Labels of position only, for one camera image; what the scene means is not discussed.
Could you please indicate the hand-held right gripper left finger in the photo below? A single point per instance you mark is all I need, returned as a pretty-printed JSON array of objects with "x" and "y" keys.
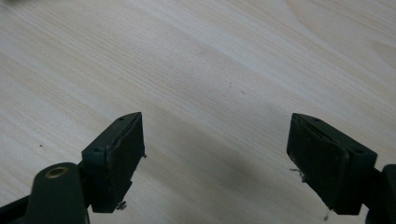
[{"x": 113, "y": 163}]

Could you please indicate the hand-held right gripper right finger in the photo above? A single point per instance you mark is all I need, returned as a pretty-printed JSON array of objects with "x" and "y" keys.
[{"x": 327, "y": 161}]

